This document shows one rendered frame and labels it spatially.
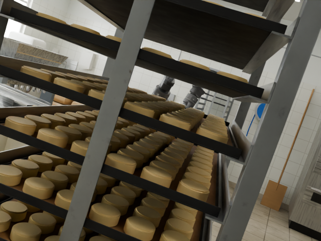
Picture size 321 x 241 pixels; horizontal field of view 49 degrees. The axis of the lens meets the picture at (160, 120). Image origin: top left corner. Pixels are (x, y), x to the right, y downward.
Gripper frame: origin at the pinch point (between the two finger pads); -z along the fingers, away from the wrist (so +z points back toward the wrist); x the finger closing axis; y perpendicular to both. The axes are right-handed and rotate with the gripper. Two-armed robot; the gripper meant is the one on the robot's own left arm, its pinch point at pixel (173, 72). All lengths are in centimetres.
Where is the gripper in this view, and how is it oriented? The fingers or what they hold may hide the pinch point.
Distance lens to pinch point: 184.6
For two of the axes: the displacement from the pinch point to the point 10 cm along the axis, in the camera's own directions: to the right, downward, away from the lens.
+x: 0.4, -4.9, 8.7
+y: 8.9, 4.1, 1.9
